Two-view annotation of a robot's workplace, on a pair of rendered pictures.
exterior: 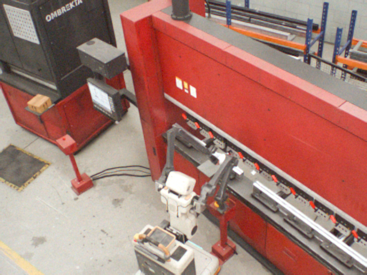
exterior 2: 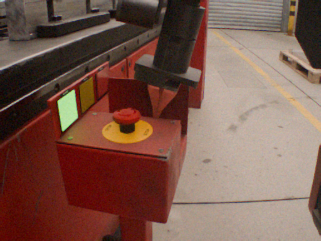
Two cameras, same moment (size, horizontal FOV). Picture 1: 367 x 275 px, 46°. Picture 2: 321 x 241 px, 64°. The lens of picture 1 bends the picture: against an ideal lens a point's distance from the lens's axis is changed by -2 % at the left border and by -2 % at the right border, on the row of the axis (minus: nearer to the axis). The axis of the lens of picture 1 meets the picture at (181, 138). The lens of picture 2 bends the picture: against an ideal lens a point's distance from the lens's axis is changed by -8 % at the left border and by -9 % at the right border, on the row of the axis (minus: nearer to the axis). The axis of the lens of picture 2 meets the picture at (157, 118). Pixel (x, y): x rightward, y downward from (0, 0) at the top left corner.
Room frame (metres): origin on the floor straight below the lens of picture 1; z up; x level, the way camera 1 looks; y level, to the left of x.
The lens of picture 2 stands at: (2.91, 0.02, 0.97)
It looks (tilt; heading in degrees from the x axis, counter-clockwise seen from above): 26 degrees down; 230
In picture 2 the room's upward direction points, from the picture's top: straight up
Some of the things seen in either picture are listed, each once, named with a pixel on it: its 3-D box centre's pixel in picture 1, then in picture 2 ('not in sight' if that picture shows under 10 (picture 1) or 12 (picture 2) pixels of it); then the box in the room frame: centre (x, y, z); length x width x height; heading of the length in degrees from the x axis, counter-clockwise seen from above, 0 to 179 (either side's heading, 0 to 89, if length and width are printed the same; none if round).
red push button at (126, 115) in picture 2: not in sight; (126, 123); (2.71, -0.28, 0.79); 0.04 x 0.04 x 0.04
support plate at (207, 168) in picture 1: (213, 165); not in sight; (3.02, -0.28, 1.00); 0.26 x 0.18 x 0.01; 125
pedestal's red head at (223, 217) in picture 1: (222, 208); (131, 133); (2.68, -0.32, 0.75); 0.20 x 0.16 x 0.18; 37
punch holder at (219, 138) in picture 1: (221, 137); not in sight; (3.13, -0.38, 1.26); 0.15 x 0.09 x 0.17; 35
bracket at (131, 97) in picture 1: (125, 101); not in sight; (4.02, 0.57, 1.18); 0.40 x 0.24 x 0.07; 35
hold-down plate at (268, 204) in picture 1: (264, 201); (78, 22); (2.58, -0.70, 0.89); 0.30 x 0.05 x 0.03; 35
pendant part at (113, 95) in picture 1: (106, 98); not in sight; (3.78, 0.73, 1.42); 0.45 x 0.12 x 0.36; 40
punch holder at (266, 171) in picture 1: (268, 169); not in sight; (2.63, -0.73, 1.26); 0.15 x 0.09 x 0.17; 35
